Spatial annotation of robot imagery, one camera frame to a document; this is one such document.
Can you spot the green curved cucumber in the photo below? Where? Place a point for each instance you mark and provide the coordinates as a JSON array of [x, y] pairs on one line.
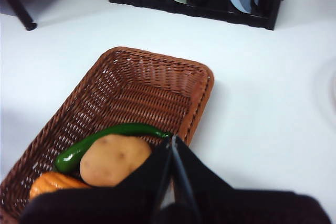
[[78, 150]]

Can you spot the brown wicker basket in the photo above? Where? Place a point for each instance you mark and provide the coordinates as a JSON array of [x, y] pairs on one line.
[[144, 95]]

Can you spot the black metal shelf frame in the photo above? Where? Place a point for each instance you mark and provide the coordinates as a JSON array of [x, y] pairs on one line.
[[18, 6]]

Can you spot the tan potato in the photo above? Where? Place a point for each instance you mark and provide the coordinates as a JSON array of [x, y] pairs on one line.
[[113, 161]]

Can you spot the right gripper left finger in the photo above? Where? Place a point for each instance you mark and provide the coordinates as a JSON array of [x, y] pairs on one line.
[[105, 205]]

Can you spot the black dish rack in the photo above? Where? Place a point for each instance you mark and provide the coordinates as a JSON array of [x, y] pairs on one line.
[[210, 11]]

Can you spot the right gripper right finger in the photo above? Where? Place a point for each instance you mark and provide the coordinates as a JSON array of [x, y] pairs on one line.
[[249, 208]]

